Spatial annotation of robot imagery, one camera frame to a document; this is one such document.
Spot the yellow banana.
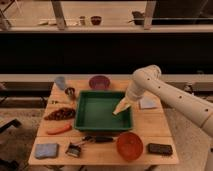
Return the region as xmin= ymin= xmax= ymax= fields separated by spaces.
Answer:
xmin=113 ymin=102 xmax=130 ymax=115

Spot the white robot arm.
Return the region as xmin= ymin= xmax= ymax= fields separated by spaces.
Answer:
xmin=124 ymin=65 xmax=213 ymax=171

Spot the green plastic tray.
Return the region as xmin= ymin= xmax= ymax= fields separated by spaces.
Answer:
xmin=74 ymin=91 xmax=133 ymax=132

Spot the light blue sponge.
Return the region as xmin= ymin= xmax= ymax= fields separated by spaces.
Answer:
xmin=139 ymin=96 xmax=157 ymax=109

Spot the purple plastic bowl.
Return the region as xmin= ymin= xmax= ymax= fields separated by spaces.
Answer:
xmin=89 ymin=75 xmax=110 ymax=90

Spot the orange plastic bowl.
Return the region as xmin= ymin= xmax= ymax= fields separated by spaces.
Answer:
xmin=116 ymin=132 xmax=143 ymax=162

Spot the metal measuring cup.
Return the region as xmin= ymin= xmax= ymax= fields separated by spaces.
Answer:
xmin=65 ymin=87 xmax=76 ymax=100

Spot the light blue cup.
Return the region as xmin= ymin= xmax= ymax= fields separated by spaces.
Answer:
xmin=54 ymin=76 xmax=66 ymax=91

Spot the dark background pot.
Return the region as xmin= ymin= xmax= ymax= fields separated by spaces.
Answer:
xmin=132 ymin=11 xmax=144 ymax=25

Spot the dark red background bowl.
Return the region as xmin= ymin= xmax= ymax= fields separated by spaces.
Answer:
xmin=90 ymin=16 xmax=102 ymax=26

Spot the small background jar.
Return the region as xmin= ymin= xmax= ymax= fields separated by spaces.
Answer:
xmin=79 ymin=16 xmax=86 ymax=26

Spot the blue folded cloth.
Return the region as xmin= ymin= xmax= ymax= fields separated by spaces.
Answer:
xmin=34 ymin=143 xmax=59 ymax=159

